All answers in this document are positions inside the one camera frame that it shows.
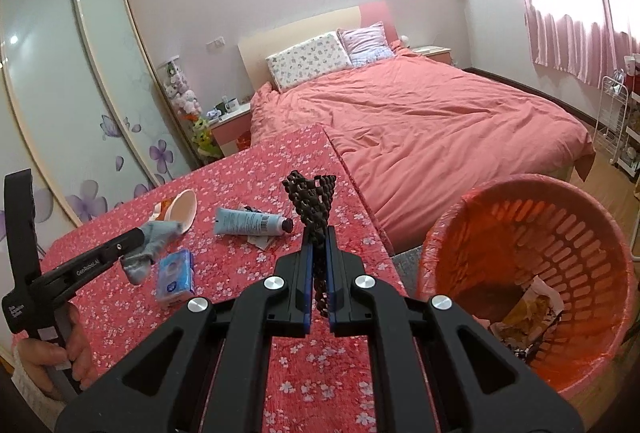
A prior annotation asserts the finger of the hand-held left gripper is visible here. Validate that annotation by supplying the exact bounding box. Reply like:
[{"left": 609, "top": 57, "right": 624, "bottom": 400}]
[{"left": 102, "top": 229, "right": 147, "bottom": 266}]

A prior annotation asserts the yellow snack wrapper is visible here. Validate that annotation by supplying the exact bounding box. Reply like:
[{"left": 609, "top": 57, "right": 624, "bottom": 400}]
[{"left": 492, "top": 275, "right": 566, "bottom": 349}]

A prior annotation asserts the red floral tablecloth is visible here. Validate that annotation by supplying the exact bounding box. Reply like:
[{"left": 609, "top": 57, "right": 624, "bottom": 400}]
[{"left": 37, "top": 123, "right": 408, "bottom": 433}]

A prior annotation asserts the bed with pink duvet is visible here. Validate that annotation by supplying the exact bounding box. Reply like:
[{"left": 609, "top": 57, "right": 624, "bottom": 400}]
[{"left": 249, "top": 40, "right": 596, "bottom": 254}]

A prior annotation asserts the white wire rack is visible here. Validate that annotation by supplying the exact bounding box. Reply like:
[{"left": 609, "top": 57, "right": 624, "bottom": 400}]
[{"left": 595, "top": 73, "right": 640, "bottom": 174}]

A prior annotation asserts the blue tissue packet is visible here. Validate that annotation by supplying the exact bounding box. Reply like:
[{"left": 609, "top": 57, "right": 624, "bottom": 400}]
[{"left": 154, "top": 249, "right": 195, "bottom": 311}]

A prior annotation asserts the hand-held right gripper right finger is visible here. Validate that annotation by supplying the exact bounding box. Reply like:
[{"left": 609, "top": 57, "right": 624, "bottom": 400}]
[{"left": 325, "top": 224, "right": 586, "bottom": 433}]

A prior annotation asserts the orange plastic basket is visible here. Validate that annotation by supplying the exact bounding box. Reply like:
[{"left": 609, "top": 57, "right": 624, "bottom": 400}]
[{"left": 419, "top": 174, "right": 638, "bottom": 396}]

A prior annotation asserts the cream and pink headboard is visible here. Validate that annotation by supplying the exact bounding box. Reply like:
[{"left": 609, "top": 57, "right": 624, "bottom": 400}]
[{"left": 237, "top": 2, "right": 401, "bottom": 86}]

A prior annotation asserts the purple striped pillow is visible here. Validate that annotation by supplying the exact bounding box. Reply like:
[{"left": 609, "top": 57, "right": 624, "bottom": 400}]
[{"left": 336, "top": 21, "right": 396, "bottom": 68}]

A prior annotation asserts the wardrobe with purple flower doors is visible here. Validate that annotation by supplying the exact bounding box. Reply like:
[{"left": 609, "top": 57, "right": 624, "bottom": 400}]
[{"left": 0, "top": 0, "right": 198, "bottom": 234}]

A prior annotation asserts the light blue cream tube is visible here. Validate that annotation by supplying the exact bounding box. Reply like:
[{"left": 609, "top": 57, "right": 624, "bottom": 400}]
[{"left": 214, "top": 207, "right": 295, "bottom": 238}]

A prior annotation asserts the pink curtain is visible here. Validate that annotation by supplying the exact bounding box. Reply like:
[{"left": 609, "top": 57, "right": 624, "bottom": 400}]
[{"left": 500, "top": 0, "right": 640, "bottom": 88}]

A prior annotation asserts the white floral pillow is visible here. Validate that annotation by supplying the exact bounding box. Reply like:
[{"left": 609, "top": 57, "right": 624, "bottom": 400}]
[{"left": 265, "top": 31, "right": 353, "bottom": 91}]

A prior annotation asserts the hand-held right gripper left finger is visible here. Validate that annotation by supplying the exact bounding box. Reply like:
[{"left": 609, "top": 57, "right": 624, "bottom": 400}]
[{"left": 55, "top": 225, "right": 316, "bottom": 433}]

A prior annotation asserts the grey sock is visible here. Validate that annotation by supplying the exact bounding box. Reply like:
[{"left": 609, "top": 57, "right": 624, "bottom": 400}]
[{"left": 120, "top": 219, "right": 188, "bottom": 285}]

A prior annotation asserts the person's left hand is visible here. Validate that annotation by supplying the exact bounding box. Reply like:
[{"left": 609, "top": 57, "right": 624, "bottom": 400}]
[{"left": 17, "top": 307, "right": 96, "bottom": 394}]

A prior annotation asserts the yellow green plush toy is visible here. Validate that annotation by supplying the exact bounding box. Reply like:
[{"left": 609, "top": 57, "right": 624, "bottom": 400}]
[{"left": 192, "top": 115, "right": 223, "bottom": 158}]

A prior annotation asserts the pink and white nightstand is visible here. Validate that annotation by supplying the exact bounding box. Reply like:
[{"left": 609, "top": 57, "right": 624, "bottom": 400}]
[
  {"left": 411, "top": 45, "right": 455, "bottom": 68},
  {"left": 209, "top": 105, "right": 253, "bottom": 158}
]

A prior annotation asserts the clear tube of plush toys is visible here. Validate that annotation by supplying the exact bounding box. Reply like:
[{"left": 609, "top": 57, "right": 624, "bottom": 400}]
[{"left": 157, "top": 57, "right": 201, "bottom": 124}]

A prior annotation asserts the dark knitted scrunchie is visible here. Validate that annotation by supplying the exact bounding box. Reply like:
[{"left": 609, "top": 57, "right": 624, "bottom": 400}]
[{"left": 281, "top": 170, "right": 337, "bottom": 324}]

